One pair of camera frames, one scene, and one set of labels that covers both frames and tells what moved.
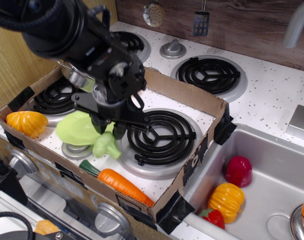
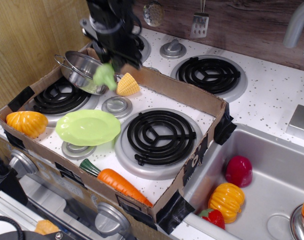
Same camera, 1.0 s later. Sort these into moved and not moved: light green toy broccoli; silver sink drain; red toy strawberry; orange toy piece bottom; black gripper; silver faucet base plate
Moved: black gripper; light green toy broccoli
Not moved: orange toy piece bottom; silver sink drain; silver faucet base plate; red toy strawberry
